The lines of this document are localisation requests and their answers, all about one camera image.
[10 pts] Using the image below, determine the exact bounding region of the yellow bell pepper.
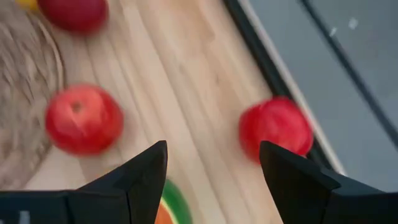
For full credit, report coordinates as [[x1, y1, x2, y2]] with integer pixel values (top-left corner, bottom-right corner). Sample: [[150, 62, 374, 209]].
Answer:
[[17, 0, 40, 12]]

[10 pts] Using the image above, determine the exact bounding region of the woven seagrass basket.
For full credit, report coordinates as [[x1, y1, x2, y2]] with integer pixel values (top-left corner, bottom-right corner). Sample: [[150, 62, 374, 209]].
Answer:
[[0, 0, 67, 191]]

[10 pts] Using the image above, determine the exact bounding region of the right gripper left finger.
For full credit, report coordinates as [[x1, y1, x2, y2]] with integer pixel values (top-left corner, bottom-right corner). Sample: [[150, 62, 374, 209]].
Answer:
[[0, 140, 169, 224]]

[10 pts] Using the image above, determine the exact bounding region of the dark red apple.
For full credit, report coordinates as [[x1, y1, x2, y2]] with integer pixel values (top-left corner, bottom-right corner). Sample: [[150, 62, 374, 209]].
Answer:
[[37, 0, 109, 35]]

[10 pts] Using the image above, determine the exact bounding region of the black aluminium table frame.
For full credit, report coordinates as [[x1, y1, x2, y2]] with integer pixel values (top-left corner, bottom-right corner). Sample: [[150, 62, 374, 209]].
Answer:
[[222, 0, 336, 172]]

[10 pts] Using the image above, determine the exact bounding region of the watermelon slice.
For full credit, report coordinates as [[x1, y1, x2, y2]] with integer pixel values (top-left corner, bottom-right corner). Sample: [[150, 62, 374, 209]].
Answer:
[[154, 179, 193, 224]]

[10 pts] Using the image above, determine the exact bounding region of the bright red round fruit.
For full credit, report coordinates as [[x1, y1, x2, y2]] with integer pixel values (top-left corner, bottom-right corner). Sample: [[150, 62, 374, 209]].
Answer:
[[238, 96, 315, 165]]

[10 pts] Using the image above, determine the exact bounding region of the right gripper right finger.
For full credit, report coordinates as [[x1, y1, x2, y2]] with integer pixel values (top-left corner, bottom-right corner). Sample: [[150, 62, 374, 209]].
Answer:
[[259, 141, 398, 224]]

